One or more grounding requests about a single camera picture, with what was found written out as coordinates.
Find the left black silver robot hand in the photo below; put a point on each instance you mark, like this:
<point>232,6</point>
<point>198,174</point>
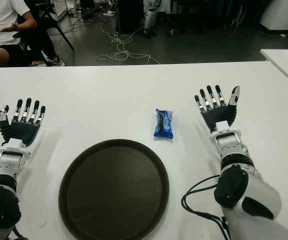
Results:
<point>19,132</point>

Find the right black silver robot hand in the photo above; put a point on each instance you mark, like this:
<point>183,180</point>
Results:
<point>218,115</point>

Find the blue Oreo cookie packet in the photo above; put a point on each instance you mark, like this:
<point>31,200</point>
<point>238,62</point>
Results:
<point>163,125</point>

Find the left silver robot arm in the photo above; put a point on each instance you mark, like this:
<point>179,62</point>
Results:
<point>6,162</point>

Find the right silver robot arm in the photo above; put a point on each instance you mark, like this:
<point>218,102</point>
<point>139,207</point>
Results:
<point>233,150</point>

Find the white side table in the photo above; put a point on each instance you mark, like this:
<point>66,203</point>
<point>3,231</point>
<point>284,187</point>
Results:
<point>283,60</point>

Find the round dark brown tray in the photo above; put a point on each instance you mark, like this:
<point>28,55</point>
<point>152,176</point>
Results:
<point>113,190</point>

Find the black folding chair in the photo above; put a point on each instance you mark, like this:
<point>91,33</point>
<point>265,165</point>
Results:
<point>49,21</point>

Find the white cabinet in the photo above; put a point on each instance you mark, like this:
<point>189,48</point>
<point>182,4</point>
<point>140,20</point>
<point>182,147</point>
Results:
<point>278,15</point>

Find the black cabinet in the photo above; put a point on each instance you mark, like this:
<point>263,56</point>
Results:
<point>131,17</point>

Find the white power strip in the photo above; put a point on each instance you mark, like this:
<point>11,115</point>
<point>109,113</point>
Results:
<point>110,13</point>

